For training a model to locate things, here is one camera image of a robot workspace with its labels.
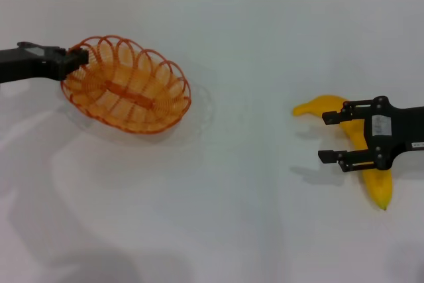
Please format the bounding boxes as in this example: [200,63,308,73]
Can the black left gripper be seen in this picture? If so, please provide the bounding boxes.
[0,41,90,84]

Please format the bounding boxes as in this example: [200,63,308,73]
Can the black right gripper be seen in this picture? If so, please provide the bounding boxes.
[317,95,424,174]

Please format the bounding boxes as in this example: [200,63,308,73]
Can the yellow banana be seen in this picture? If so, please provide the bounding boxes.
[292,94,394,211]

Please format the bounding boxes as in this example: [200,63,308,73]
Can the orange woven plastic basket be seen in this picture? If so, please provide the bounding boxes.
[60,34,192,135]

